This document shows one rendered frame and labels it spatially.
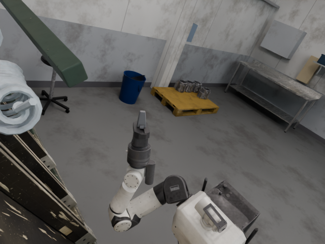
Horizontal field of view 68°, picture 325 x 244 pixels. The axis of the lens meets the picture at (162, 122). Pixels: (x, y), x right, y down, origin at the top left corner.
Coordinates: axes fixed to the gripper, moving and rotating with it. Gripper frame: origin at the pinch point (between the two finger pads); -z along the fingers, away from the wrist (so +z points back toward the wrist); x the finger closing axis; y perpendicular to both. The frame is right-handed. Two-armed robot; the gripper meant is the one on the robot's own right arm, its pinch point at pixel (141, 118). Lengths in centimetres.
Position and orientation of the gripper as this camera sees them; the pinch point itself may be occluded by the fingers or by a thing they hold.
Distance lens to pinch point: 89.1
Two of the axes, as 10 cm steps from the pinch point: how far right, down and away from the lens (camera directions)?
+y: -9.8, -0.5, -1.9
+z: -1.1, 9.3, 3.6
